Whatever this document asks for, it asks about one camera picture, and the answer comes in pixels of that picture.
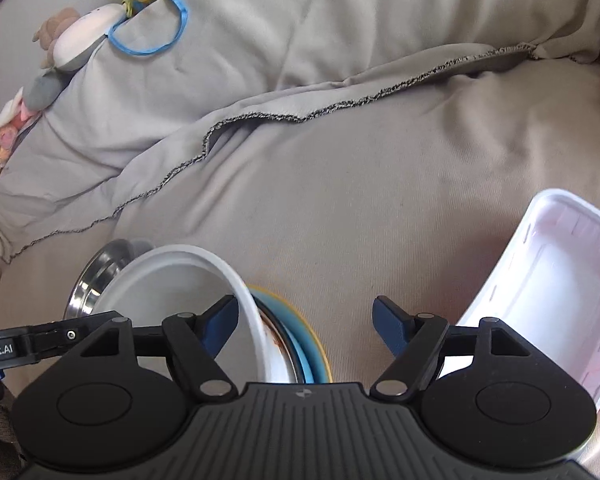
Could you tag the blue enamel bowl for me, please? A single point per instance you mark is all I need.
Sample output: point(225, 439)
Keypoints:
point(279, 321)

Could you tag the stainless steel bowl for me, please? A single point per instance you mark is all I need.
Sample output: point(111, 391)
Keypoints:
point(100, 271)

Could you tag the white red plastic tray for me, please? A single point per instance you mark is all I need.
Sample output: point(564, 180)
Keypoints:
point(546, 285)

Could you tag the brown teddy bear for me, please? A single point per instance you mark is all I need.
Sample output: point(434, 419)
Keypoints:
point(50, 31)

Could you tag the grey round plush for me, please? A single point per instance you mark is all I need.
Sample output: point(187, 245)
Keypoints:
point(44, 89)

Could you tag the pink white plush toy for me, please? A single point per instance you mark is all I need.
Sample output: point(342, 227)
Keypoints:
point(15, 117)

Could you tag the grey bed sheet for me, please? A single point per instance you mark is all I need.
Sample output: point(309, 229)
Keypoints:
point(329, 150)

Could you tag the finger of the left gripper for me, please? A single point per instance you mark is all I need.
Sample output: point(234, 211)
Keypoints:
point(59, 337)

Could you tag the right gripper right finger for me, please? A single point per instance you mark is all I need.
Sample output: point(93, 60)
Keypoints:
point(415, 342)

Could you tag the white plastic cup bowl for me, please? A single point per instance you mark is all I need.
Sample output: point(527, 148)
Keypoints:
point(181, 278)

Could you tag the white grey plush cushion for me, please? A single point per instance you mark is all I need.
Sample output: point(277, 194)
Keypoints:
point(76, 44)

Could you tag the white bowl yellow rim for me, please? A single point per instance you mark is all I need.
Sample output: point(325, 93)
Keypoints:
point(311, 344)

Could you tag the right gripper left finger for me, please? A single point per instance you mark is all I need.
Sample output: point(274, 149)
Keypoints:
point(194, 341)

